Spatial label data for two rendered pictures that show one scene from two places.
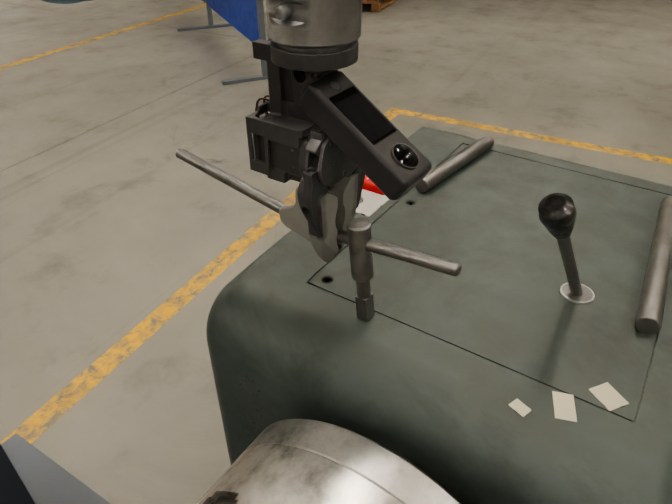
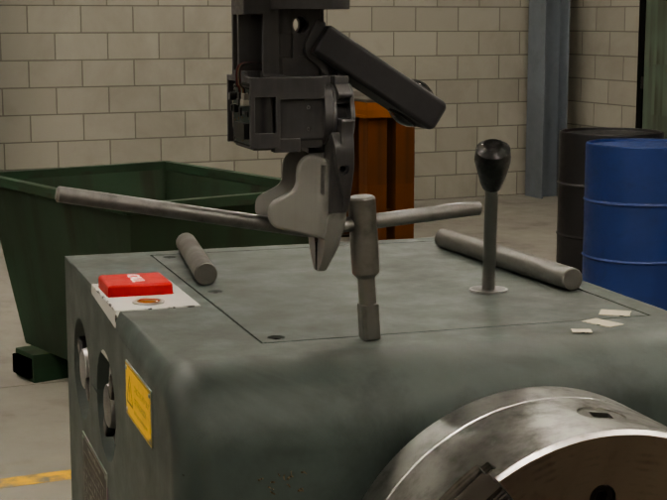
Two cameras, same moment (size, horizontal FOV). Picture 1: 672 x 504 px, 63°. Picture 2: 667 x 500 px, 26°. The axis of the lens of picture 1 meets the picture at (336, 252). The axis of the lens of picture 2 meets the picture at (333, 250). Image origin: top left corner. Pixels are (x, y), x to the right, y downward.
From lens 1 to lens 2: 0.91 m
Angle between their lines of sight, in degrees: 54
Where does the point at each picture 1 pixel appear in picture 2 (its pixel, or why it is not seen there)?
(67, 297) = not seen: outside the picture
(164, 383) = not seen: outside the picture
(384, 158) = (419, 84)
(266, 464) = (461, 447)
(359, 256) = (373, 235)
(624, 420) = (643, 316)
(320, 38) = not seen: outside the picture
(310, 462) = (502, 415)
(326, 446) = (493, 406)
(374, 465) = (549, 393)
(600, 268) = (472, 278)
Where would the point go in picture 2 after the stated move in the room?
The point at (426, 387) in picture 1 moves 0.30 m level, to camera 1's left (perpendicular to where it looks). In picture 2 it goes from (502, 349) to (248, 435)
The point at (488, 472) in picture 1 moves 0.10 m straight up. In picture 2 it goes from (606, 387) to (610, 261)
